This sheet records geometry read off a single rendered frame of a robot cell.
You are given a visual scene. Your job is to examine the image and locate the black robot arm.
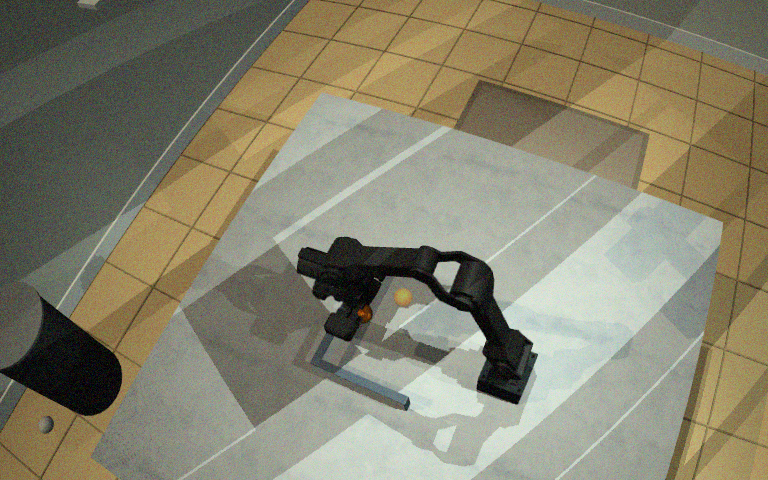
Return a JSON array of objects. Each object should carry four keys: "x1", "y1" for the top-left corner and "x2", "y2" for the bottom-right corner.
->
[{"x1": 296, "y1": 237, "x2": 533, "y2": 385}]

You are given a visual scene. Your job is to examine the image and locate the clear blue-grey l-shaped low wall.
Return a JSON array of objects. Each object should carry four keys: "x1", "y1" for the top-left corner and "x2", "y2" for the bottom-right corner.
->
[{"x1": 310, "y1": 332, "x2": 410, "y2": 411}]

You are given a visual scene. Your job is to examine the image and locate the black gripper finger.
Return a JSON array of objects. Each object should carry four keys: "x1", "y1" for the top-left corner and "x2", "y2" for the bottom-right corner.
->
[
  {"x1": 336, "y1": 307, "x2": 363, "y2": 329},
  {"x1": 366, "y1": 280, "x2": 382, "y2": 306}
]

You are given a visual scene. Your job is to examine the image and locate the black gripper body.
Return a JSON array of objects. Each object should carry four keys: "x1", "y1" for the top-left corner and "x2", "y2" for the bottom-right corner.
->
[{"x1": 324, "y1": 275, "x2": 386, "y2": 342}]

